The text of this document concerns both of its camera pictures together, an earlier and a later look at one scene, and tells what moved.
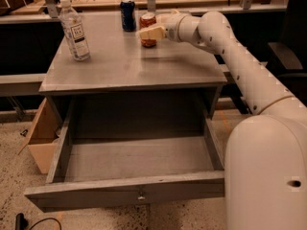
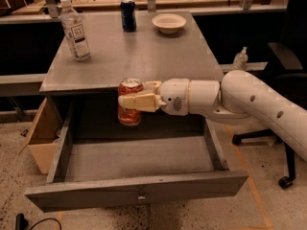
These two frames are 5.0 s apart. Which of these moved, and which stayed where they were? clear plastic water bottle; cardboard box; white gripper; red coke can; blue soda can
Moved: red coke can; white gripper
Stayed: clear plastic water bottle; cardboard box; blue soda can
